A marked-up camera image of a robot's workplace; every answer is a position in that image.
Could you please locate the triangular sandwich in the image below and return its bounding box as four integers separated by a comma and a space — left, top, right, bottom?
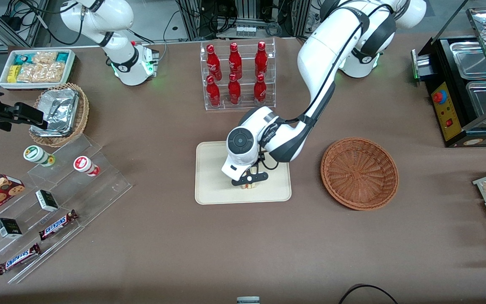
240, 166, 257, 191

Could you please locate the small light wicker basket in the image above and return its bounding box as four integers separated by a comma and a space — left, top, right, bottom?
29, 82, 90, 148

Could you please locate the cream plastic serving tray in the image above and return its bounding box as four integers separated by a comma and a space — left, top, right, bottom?
195, 141, 292, 205

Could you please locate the large brown wicker basket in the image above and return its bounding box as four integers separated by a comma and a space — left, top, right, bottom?
321, 137, 400, 211

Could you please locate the aluminium foil container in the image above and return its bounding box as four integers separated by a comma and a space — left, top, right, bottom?
31, 88, 80, 137

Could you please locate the green lid cup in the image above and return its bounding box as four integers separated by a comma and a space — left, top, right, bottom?
23, 145, 56, 167

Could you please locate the white rectangular snack bin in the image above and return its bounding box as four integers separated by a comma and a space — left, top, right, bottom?
0, 49, 77, 90

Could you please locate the large clear rice cracker bag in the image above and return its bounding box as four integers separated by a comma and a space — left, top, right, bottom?
17, 62, 65, 83

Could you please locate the small clear rice cracker bag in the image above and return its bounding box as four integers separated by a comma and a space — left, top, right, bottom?
32, 51, 58, 65

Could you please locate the red lid cup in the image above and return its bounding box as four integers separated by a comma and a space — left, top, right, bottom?
73, 156, 100, 177

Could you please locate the small black box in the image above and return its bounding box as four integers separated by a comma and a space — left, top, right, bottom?
35, 189, 59, 212
0, 217, 23, 239

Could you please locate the clear acrylic bottle rack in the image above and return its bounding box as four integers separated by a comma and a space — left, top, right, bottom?
200, 38, 277, 111

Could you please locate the red cola bottle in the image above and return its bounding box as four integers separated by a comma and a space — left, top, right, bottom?
206, 44, 223, 81
227, 73, 242, 106
206, 75, 221, 107
228, 42, 243, 80
254, 41, 269, 78
253, 74, 267, 105

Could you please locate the clear acrylic stepped stand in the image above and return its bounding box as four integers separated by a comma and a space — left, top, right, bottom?
0, 134, 133, 285

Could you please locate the snickers bar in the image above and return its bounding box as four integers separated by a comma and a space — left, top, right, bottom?
0, 243, 41, 276
38, 209, 79, 241

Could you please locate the black hot food display case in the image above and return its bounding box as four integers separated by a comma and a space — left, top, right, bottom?
411, 6, 486, 148

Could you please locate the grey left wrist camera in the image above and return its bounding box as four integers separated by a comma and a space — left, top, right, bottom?
231, 171, 269, 187

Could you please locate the black cable loop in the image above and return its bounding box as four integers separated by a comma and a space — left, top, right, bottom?
338, 284, 400, 304

